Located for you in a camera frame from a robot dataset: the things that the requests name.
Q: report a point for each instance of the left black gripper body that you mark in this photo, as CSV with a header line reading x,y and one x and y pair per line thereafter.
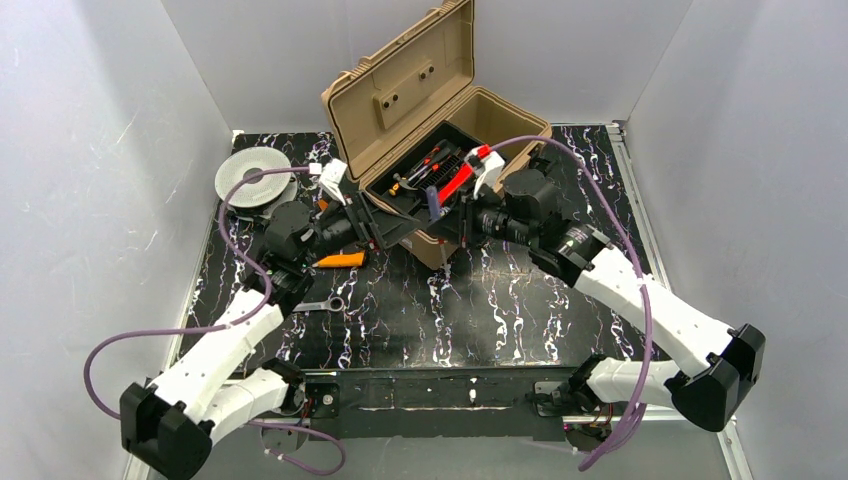
x,y
361,224

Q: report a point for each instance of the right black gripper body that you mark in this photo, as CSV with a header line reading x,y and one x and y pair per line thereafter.
x,y
465,213

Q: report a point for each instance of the orange utility knife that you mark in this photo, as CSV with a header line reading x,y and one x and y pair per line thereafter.
x,y
343,260

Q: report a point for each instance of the small black hammer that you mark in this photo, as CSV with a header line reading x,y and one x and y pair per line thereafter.
x,y
407,182

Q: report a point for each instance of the red black utility knife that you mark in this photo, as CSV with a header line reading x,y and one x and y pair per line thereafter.
x,y
463,175

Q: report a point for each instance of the red needle nose pliers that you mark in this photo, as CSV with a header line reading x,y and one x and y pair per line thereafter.
x,y
440,151

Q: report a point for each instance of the tan plastic tool box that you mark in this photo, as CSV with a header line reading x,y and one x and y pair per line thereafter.
x,y
397,96

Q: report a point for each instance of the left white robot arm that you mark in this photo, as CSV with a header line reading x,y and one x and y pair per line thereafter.
x,y
172,422

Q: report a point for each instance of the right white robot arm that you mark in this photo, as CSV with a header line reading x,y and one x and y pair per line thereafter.
x,y
712,366

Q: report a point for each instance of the black tool box tray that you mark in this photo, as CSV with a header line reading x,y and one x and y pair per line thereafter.
x,y
441,186

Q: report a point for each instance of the silver combination wrench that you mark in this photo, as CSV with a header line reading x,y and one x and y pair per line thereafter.
x,y
333,304

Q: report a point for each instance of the white perforated round disc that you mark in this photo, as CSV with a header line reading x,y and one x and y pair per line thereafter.
x,y
256,199

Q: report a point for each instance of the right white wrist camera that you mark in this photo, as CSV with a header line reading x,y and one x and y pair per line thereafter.
x,y
486,165

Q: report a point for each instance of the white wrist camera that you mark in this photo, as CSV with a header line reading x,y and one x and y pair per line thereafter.
x,y
486,165
329,177

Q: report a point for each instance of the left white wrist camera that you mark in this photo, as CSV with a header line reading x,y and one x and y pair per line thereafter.
x,y
329,177

